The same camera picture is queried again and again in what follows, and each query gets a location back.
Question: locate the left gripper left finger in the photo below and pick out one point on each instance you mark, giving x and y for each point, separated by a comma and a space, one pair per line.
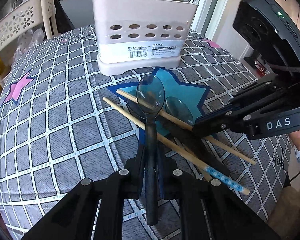
93, 209

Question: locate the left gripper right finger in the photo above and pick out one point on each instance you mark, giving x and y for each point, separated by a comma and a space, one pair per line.
208, 211

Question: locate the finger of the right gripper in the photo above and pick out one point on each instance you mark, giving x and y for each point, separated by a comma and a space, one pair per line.
228, 117
252, 93

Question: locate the blue-tipped wooden chopstick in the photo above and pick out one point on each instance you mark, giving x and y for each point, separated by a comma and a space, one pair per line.
187, 155

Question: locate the checked grey tablecloth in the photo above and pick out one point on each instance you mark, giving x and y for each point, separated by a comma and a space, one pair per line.
59, 131

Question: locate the white utensil caddy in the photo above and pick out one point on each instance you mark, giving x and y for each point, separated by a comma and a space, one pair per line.
133, 34

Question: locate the beige perforated storage cart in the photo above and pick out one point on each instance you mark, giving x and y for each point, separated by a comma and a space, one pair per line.
24, 17

